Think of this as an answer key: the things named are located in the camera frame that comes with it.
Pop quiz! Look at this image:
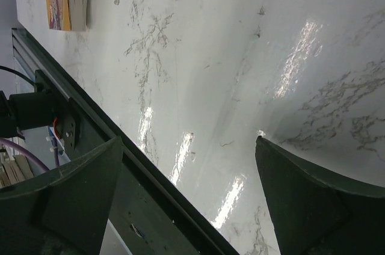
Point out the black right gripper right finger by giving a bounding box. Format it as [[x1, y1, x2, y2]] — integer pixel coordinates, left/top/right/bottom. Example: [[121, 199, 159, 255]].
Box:
[[256, 137, 384, 254]]

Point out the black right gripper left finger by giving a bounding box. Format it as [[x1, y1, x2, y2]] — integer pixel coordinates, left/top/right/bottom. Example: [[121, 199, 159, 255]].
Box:
[[1, 137, 123, 254]]

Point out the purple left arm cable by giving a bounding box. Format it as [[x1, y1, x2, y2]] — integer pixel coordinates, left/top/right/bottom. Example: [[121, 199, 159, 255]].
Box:
[[0, 137, 61, 174]]

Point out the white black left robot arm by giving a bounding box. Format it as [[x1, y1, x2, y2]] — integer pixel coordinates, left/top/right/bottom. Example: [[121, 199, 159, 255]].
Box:
[[1, 91, 80, 156]]

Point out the aluminium frame rail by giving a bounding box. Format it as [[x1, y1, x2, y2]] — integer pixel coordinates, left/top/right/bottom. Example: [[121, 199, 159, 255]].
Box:
[[11, 28, 70, 97]]

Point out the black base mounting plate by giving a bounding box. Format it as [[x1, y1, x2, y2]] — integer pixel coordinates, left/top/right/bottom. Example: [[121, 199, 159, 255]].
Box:
[[36, 58, 237, 254]]

